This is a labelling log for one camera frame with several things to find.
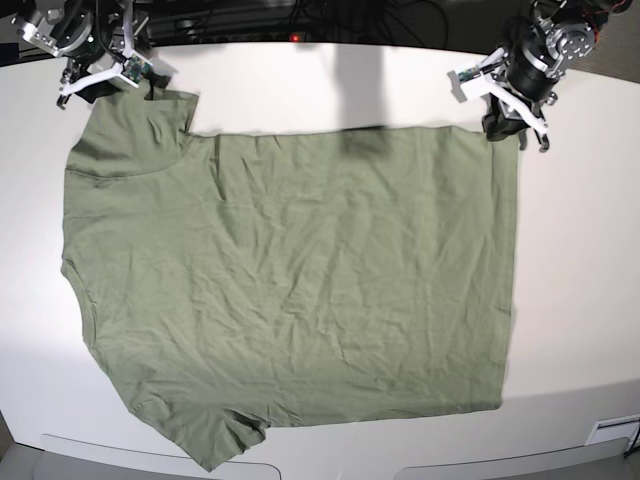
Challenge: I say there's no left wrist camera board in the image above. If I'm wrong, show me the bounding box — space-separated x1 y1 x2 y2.
452 64 483 85

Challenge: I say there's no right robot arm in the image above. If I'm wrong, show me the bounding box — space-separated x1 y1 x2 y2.
1 1 171 109

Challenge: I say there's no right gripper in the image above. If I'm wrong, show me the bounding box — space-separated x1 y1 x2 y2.
57 42 172 108

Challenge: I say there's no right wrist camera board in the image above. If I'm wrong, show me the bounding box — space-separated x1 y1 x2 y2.
120 53 152 87

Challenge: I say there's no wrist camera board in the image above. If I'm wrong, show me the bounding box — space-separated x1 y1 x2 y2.
120 53 152 87
452 64 483 85

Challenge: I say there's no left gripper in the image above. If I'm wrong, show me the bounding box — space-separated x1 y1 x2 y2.
447 47 550 153

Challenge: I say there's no black power strip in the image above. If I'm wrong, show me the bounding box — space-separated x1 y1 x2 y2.
192 30 312 44

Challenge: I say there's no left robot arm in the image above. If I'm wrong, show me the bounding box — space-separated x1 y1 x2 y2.
451 1 632 153

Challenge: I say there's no green T-shirt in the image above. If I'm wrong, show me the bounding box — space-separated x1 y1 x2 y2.
62 86 519 470

